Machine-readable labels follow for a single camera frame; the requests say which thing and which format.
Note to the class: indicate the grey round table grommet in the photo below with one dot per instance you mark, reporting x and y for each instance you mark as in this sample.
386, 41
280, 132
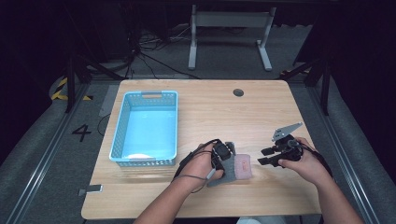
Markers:
238, 92

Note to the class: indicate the person's white clothing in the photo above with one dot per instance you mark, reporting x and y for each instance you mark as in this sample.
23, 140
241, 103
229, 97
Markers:
261, 220

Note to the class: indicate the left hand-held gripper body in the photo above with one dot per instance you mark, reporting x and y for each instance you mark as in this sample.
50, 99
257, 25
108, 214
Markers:
223, 150

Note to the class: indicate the grey pink fingerless glove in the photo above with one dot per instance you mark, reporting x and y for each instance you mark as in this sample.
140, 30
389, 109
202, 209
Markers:
229, 177

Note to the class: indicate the grey table edge bracket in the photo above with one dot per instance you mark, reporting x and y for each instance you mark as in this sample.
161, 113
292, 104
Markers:
93, 188

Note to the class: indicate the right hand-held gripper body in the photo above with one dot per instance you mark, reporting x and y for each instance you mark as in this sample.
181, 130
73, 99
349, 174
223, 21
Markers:
288, 146

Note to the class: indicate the blue plastic basket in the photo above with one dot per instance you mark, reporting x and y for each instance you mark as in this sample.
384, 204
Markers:
149, 124

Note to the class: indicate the person's left hand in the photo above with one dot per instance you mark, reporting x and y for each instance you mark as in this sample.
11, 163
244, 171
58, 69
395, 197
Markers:
199, 168

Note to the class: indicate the person's right hand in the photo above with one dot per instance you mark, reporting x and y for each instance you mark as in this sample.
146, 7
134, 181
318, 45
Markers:
308, 165

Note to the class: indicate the white metal desk frame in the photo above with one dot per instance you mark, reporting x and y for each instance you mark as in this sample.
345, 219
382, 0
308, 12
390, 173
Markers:
230, 19

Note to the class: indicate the black metal stand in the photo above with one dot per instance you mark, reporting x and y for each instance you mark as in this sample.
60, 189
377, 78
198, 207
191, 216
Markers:
71, 84
325, 84

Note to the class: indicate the aluminium floor rail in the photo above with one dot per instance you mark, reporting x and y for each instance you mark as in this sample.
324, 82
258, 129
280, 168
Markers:
43, 161
345, 149

